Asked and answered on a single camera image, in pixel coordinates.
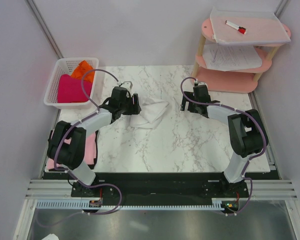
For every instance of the magenta folded t shirt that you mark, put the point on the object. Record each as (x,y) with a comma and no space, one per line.
(70,90)

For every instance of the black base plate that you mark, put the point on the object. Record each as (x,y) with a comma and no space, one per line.
(169,189)

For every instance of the white crumpled paper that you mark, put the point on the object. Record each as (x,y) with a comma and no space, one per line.
(50,237)

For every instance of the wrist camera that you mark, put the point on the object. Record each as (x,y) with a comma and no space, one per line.
(126,84)
(199,83)

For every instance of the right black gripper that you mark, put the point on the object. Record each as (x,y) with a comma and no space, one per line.
(191,109)

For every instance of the printed paper sheets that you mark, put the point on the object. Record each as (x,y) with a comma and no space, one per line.
(230,58)

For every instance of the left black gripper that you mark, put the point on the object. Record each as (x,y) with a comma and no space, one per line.
(135,108)

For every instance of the pink folded t shirt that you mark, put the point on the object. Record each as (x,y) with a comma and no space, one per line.
(90,150)

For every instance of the orange t shirt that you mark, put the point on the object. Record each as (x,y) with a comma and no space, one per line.
(82,71)

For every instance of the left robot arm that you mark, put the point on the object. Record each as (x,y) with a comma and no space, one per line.
(67,142)

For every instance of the red white marker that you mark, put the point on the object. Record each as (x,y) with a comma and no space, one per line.
(238,28)

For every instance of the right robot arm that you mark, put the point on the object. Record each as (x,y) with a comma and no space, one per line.
(247,134)

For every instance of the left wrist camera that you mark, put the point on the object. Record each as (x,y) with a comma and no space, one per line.
(126,84)

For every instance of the aluminium rail frame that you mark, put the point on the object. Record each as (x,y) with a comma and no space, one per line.
(41,189)

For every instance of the white slotted cable duct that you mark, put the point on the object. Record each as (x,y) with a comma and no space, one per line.
(77,204)

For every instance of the white plastic basket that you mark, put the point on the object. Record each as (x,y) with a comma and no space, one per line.
(67,66)

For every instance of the white t shirt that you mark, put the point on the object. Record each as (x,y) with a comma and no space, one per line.
(151,114)

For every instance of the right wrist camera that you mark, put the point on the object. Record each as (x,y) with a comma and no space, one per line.
(199,83)

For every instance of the translucent document folder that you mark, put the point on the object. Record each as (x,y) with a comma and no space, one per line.
(262,28)

